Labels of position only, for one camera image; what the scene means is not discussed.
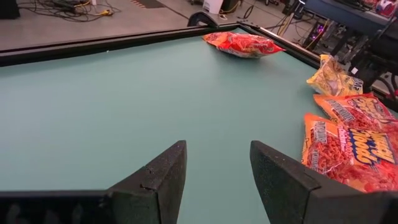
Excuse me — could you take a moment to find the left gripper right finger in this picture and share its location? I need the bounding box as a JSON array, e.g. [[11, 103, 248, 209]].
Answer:
[[249, 139, 322, 224]]

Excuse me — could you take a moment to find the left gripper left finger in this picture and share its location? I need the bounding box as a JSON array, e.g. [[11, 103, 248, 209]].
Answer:
[[107, 139, 188, 224]]

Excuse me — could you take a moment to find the orange Maruchan noodle packet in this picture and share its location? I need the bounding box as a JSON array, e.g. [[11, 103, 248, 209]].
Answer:
[[300, 112, 398, 194], [313, 92, 398, 131]]

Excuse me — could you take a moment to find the red Maruchan noodle packet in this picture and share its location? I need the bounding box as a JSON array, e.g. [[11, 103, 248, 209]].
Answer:
[[202, 30, 286, 59]]

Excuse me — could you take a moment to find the yellow Maruchan ramen packet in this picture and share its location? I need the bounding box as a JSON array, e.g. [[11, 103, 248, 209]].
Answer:
[[306, 54, 364, 97]]

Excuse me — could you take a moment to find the computer tower purple light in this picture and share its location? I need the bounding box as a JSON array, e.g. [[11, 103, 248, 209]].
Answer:
[[306, 21, 330, 47]]

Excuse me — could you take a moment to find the grey equipment cart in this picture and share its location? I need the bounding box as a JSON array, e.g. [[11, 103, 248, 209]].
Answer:
[[303, 0, 398, 37]]

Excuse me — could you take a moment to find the white box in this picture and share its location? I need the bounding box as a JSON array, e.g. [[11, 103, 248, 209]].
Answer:
[[202, 0, 224, 15]]

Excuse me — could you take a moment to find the black box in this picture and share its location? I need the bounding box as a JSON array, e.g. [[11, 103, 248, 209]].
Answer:
[[0, 0, 21, 20]]

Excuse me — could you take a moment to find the black metal table frame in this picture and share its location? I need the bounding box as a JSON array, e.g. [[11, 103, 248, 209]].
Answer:
[[0, 20, 398, 113]]

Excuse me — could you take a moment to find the black frame clamp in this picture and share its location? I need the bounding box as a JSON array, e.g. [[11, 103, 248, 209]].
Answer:
[[187, 11, 220, 28]]

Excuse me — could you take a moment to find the floor cable bundle yellow plug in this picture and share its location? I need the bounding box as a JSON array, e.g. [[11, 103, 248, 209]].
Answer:
[[18, 0, 122, 23]]

